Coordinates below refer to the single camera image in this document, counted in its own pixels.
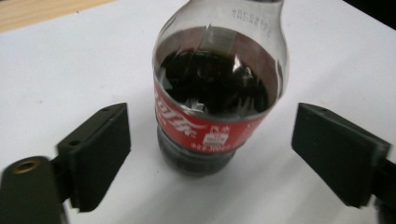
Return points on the red-capped dark soda bottle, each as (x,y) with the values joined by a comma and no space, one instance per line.
(218,93)

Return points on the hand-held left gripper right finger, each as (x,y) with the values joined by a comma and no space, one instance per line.
(336,152)

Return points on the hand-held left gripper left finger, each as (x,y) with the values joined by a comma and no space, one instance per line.
(99,155)

